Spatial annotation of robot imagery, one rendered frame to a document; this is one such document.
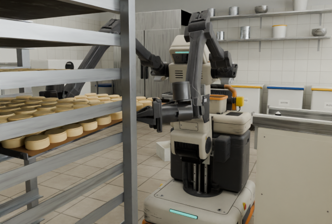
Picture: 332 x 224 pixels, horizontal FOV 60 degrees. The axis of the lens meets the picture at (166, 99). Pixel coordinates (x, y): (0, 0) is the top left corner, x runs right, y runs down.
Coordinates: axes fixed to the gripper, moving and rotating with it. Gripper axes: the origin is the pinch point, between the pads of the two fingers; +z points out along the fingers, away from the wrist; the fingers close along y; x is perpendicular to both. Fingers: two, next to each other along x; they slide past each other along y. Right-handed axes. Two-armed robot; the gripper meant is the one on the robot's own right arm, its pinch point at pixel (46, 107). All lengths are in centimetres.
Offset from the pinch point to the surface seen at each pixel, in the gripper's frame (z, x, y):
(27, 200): 6.0, -8.1, -32.3
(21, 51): 2.6, -6.2, 20.5
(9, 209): 11.5, -12.7, -32.1
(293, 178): 2, 110, -43
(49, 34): 49, 7, 23
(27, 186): 2.9, -8.1, -28.3
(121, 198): 34.2, 22.2, -22.0
